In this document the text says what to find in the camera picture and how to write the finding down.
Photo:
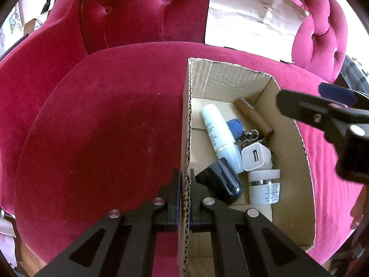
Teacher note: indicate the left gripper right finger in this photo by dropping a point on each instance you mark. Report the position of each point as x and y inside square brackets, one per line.
[201, 215]

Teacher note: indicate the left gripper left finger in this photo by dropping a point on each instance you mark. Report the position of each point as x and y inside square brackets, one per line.
[168, 218]

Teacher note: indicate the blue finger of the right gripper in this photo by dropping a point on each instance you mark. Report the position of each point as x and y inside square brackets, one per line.
[304, 107]
[338, 94]

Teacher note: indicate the brown lipstick tube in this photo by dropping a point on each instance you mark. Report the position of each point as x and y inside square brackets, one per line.
[255, 118]

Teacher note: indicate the white roll-on bottle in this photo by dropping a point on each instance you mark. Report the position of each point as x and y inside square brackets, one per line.
[222, 140]

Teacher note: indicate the white cream jar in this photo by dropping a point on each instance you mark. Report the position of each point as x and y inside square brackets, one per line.
[264, 186]

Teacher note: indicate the metal key bunch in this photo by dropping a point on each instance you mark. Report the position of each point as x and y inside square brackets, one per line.
[250, 137]

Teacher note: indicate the white USB charger plug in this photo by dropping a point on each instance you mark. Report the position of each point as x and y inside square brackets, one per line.
[256, 157]

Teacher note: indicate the blue key fob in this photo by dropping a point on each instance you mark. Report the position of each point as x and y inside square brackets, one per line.
[236, 128]

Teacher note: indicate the cardboard box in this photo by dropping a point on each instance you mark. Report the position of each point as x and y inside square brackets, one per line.
[221, 84]

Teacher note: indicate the person's right hand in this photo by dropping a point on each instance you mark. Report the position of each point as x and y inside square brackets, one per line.
[358, 209]

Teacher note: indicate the grey plaid fabric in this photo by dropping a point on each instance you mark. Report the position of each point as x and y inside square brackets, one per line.
[354, 76]

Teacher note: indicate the black glossy device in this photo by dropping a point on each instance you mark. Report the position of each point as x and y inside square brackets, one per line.
[222, 181]

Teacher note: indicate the brown paper sheet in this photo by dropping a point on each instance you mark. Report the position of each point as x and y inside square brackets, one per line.
[265, 28]

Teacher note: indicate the red velvet armchair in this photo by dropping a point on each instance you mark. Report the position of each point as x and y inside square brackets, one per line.
[91, 105]

